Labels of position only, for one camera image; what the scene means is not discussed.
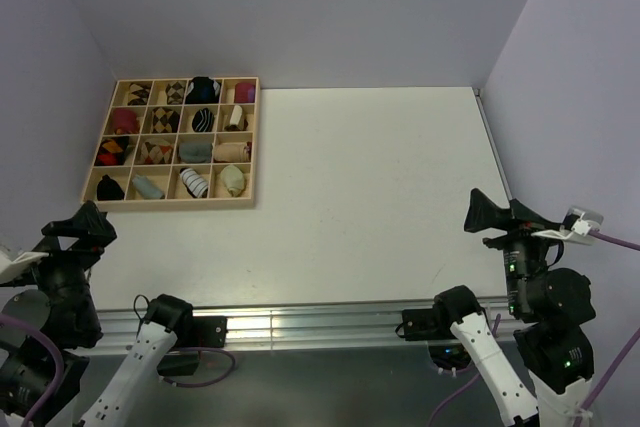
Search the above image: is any black white-striped rolled sock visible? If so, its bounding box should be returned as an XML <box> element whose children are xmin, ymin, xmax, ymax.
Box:
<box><xmin>191</xmin><ymin>107</ymin><xmax>215</xmax><ymax>133</ymax></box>

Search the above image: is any cream brown rolled sock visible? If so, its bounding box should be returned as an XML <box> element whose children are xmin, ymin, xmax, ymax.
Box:
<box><xmin>224</xmin><ymin>104</ymin><xmax>248</xmax><ymax>132</ymax></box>

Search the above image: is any tan rolled sock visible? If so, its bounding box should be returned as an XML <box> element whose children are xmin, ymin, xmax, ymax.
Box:
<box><xmin>213</xmin><ymin>142</ymin><xmax>252</xmax><ymax>163</ymax></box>

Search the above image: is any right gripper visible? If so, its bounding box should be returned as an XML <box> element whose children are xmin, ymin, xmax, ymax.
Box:
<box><xmin>463</xmin><ymin>184</ymin><xmax>564</xmax><ymax>313</ymax></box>

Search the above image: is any magenta purple rolled sock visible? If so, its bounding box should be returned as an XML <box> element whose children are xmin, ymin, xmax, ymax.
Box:
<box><xmin>234</xmin><ymin>81</ymin><xmax>256</xmax><ymax>104</ymax></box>

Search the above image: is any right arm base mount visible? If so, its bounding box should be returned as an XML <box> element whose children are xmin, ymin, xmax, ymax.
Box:
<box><xmin>394</xmin><ymin>308</ymin><xmax>471</xmax><ymax>375</ymax></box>

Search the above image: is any pale green ankle sock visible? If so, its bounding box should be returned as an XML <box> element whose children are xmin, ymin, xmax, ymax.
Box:
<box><xmin>220</xmin><ymin>165</ymin><xmax>246</xmax><ymax>197</ymax></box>

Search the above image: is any white black striped sock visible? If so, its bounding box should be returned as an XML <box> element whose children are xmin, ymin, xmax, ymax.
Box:
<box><xmin>179</xmin><ymin>167</ymin><xmax>209</xmax><ymax>199</ymax></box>

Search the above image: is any wooden compartment sock tray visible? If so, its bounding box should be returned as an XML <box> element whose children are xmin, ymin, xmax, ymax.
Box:
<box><xmin>82</xmin><ymin>76</ymin><xmax>261</xmax><ymax>212</ymax></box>

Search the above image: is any grey argyle rolled sock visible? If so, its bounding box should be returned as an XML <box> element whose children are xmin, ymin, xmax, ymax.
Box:
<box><xmin>165</xmin><ymin>81</ymin><xmax>186</xmax><ymax>105</ymax></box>

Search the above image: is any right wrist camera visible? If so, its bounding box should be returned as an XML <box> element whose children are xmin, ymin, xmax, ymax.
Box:
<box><xmin>532</xmin><ymin>206</ymin><xmax>604</xmax><ymax>246</ymax></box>

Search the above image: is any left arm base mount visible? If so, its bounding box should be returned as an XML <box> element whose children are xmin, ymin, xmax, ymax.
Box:
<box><xmin>157</xmin><ymin>316</ymin><xmax>227</xmax><ymax>378</ymax></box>

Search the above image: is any pink rolled sock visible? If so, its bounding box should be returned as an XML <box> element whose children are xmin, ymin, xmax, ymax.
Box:
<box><xmin>111</xmin><ymin>108</ymin><xmax>139</xmax><ymax>135</ymax></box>

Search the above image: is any light blue rolled sock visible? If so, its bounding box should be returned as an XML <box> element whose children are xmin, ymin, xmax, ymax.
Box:
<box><xmin>132</xmin><ymin>175</ymin><xmax>165</xmax><ymax>200</ymax></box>

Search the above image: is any beige red argyle sock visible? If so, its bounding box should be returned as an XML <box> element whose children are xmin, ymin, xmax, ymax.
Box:
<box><xmin>138</xmin><ymin>139</ymin><xmax>174</xmax><ymax>165</ymax></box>

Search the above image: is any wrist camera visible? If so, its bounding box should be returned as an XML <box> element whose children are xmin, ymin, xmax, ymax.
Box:
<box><xmin>0</xmin><ymin>245</ymin><xmax>48</xmax><ymax>284</ymax></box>
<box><xmin>532</xmin><ymin>206</ymin><xmax>604</xmax><ymax>246</ymax></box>

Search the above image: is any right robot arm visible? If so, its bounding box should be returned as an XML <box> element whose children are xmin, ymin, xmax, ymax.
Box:
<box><xmin>432</xmin><ymin>188</ymin><xmax>604</xmax><ymax>426</ymax></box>

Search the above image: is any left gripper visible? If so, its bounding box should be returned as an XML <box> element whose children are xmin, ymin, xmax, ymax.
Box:
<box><xmin>6</xmin><ymin>199</ymin><xmax>115</xmax><ymax>336</ymax></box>

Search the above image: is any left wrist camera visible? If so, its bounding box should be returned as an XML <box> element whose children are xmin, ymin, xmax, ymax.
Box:
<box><xmin>0</xmin><ymin>245</ymin><xmax>48</xmax><ymax>284</ymax></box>

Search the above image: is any black blue rolled sock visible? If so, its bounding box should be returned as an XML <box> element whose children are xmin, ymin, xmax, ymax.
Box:
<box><xmin>185</xmin><ymin>76</ymin><xmax>222</xmax><ymax>104</ymax></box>

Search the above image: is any dark brown argyle sock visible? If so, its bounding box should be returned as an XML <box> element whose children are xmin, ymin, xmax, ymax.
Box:
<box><xmin>150</xmin><ymin>107</ymin><xmax>180</xmax><ymax>134</ymax></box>

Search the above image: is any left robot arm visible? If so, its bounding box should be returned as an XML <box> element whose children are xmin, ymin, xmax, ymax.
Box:
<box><xmin>1</xmin><ymin>201</ymin><xmax>195</xmax><ymax>426</ymax></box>

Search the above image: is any brown argyle rolled sock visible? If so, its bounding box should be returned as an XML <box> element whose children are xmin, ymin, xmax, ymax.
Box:
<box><xmin>127</xmin><ymin>82</ymin><xmax>152</xmax><ymax>106</ymax></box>

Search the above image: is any black orange argyle sock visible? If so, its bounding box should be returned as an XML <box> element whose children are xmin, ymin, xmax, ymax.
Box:
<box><xmin>95</xmin><ymin>136</ymin><xmax>129</xmax><ymax>166</ymax></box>

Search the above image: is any aluminium rail frame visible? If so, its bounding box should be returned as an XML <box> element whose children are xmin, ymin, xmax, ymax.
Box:
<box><xmin>24</xmin><ymin>299</ymin><xmax>604</xmax><ymax>427</ymax></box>

